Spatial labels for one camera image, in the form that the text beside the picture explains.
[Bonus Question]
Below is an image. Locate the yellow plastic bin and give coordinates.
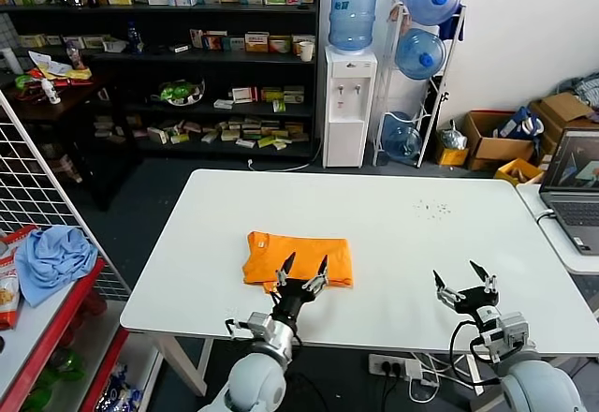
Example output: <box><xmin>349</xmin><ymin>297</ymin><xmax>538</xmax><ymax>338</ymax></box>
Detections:
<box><xmin>495</xmin><ymin>157</ymin><xmax>545</xmax><ymax>185</ymax></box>

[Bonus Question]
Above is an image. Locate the small white side table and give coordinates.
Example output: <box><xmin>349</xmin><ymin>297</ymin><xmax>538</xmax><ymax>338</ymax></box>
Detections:
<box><xmin>517</xmin><ymin>182</ymin><xmax>599</xmax><ymax>275</ymax></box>

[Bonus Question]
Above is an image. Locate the white metal jug rack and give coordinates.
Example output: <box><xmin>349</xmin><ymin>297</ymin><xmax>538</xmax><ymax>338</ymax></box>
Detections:
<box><xmin>372</xmin><ymin>0</ymin><xmax>468</xmax><ymax>169</ymax></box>

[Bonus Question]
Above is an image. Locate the white wire grid panel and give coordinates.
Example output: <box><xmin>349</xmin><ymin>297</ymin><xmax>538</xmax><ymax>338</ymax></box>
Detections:
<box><xmin>0</xmin><ymin>88</ymin><xmax>132</xmax><ymax>301</ymax></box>

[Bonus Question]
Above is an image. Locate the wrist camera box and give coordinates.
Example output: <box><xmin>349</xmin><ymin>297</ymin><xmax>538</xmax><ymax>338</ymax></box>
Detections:
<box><xmin>484</xmin><ymin>312</ymin><xmax>531</xmax><ymax>361</ymax></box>
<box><xmin>228</xmin><ymin>312</ymin><xmax>273</xmax><ymax>341</ymax></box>

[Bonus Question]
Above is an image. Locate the bowl of green packets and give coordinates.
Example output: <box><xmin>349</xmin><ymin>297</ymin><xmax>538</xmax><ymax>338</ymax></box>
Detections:
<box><xmin>152</xmin><ymin>79</ymin><xmax>207</xmax><ymax>107</ymax></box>

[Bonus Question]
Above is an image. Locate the pile of patterned clothes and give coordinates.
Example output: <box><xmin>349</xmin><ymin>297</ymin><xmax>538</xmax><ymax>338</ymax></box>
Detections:
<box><xmin>559</xmin><ymin>73</ymin><xmax>599</xmax><ymax>109</ymax></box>

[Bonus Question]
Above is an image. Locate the small yellow box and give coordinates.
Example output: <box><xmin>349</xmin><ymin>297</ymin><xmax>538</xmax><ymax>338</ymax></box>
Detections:
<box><xmin>437</xmin><ymin>147</ymin><xmax>469</xmax><ymax>166</ymax></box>

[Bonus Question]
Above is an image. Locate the orange t-shirt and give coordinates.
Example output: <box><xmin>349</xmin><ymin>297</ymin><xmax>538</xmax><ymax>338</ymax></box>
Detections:
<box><xmin>241</xmin><ymin>230</ymin><xmax>355</xmax><ymax>294</ymax></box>

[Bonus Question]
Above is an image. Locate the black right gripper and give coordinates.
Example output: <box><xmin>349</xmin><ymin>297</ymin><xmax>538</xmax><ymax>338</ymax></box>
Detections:
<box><xmin>431</xmin><ymin>259</ymin><xmax>502</xmax><ymax>323</ymax></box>

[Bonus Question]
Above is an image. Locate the silver foil bag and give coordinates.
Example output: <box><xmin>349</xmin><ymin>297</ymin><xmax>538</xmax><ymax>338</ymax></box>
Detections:
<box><xmin>439</xmin><ymin>121</ymin><xmax>468</xmax><ymax>151</ymax></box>

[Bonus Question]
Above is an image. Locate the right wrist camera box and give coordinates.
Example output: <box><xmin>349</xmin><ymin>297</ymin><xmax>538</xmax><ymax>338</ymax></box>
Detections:
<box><xmin>484</xmin><ymin>312</ymin><xmax>531</xmax><ymax>361</ymax></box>

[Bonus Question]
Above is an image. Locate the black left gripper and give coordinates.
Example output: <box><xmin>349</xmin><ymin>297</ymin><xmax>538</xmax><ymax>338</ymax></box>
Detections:
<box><xmin>270</xmin><ymin>251</ymin><xmax>329</xmax><ymax>325</ymax></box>

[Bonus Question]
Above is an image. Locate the blue and white snack bag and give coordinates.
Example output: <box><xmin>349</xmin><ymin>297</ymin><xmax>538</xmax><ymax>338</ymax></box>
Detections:
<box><xmin>95</xmin><ymin>362</ymin><xmax>141</xmax><ymax>412</ymax></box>

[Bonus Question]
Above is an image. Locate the white power strip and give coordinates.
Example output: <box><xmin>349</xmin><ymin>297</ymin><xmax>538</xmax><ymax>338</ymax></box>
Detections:
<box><xmin>368</xmin><ymin>353</ymin><xmax>422</xmax><ymax>378</ymax></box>

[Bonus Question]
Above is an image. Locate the red snack bag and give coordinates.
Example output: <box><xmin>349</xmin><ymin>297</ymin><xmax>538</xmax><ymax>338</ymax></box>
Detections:
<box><xmin>0</xmin><ymin>255</ymin><xmax>22</xmax><ymax>331</ymax></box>

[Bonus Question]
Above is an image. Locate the dark blue bottle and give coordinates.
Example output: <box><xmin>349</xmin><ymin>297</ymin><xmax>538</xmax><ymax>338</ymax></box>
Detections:
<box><xmin>126</xmin><ymin>21</ymin><xmax>145</xmax><ymax>55</ymax></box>

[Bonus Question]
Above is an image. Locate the grey open laptop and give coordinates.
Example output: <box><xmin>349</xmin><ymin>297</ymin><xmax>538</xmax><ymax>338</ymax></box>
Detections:
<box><xmin>539</xmin><ymin>126</ymin><xmax>599</xmax><ymax>257</ymax></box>

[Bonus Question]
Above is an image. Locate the black shelf unit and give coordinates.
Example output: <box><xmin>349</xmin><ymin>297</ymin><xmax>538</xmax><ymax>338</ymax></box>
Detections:
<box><xmin>0</xmin><ymin>0</ymin><xmax>323</xmax><ymax>160</ymax></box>

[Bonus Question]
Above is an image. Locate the small white bottle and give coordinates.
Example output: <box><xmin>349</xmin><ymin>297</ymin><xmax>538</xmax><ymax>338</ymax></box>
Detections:
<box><xmin>40</xmin><ymin>78</ymin><xmax>62</xmax><ymax>105</ymax></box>

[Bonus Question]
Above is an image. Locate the green plastic bottle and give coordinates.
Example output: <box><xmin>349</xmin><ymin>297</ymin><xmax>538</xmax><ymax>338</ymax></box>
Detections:
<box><xmin>46</xmin><ymin>348</ymin><xmax>88</xmax><ymax>383</ymax></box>

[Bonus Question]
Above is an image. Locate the dark wooden table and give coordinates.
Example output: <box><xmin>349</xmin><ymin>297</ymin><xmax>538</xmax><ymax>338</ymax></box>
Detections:
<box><xmin>0</xmin><ymin>69</ymin><xmax>141</xmax><ymax>212</ymax></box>

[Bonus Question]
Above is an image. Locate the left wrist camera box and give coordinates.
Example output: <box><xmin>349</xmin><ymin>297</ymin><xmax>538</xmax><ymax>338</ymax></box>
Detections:
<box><xmin>228</xmin><ymin>312</ymin><xmax>273</xmax><ymax>341</ymax></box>

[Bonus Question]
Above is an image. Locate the open brown cardboard box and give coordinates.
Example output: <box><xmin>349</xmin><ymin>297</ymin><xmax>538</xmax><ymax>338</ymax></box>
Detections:
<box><xmin>461</xmin><ymin>110</ymin><xmax>537</xmax><ymax>172</ymax></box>

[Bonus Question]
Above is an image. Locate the white water dispenser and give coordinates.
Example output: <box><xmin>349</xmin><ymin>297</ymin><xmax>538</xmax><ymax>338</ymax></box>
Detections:
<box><xmin>322</xmin><ymin>45</ymin><xmax>378</xmax><ymax>169</ymax></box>

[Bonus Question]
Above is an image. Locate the closed brown cardboard box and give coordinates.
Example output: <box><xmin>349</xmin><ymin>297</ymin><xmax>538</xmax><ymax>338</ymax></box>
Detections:
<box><xmin>528</xmin><ymin>92</ymin><xmax>596</xmax><ymax>151</ymax></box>

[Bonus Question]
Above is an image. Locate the light blue crumpled cloth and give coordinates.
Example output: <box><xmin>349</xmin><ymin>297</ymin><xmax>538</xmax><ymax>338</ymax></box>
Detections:
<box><xmin>15</xmin><ymin>224</ymin><xmax>99</xmax><ymax>309</ymax></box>

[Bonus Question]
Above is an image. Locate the white dispenser power cord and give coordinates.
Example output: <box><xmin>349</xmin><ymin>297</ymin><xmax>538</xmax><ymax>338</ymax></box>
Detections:
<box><xmin>246</xmin><ymin>142</ymin><xmax>327</xmax><ymax>173</ymax></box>

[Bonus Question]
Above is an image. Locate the orange and white medicine box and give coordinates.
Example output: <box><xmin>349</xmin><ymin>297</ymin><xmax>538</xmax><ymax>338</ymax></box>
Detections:
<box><xmin>244</xmin><ymin>32</ymin><xmax>270</xmax><ymax>53</ymax></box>

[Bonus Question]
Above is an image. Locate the red and white cart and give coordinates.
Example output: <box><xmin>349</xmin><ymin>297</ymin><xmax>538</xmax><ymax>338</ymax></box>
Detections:
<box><xmin>0</xmin><ymin>228</ymin><xmax>132</xmax><ymax>412</ymax></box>

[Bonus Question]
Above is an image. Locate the purple drink bottle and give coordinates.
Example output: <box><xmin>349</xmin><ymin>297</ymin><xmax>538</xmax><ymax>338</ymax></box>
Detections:
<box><xmin>66</xmin><ymin>39</ymin><xmax>85</xmax><ymax>70</ymax></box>

